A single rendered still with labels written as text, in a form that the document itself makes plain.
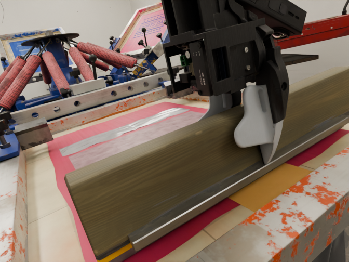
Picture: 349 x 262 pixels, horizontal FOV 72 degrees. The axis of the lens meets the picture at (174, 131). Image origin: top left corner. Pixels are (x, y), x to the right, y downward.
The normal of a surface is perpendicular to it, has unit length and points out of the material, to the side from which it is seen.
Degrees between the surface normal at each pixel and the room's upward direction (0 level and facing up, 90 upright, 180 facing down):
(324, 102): 91
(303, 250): 90
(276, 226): 0
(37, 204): 0
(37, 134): 90
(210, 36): 90
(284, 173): 0
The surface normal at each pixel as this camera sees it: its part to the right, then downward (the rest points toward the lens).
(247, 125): 0.49, 0.06
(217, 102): 0.48, 0.30
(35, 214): -0.20, -0.93
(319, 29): 0.03, 0.33
